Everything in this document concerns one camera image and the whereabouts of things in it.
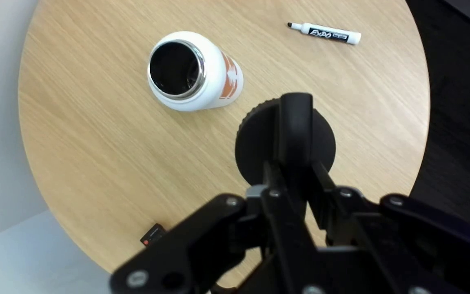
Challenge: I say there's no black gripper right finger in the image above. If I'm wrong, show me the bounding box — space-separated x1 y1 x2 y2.
295 93 470 294

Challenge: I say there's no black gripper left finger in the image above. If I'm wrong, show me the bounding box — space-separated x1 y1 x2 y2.
109 93 302 294

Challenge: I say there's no black round bottle lid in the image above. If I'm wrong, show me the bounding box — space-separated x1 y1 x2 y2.
233 91 338 189

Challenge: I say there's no white bottle orange print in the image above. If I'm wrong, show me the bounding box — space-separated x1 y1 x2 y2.
145 29 246 114

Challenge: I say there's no small black box red mark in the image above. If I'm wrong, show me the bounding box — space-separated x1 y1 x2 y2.
139 222 166 249

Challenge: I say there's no round wooden table top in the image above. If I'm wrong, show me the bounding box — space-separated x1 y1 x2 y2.
16 0 431 274

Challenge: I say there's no white black dry-erase marker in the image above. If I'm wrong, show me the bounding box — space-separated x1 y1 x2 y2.
285 21 364 47

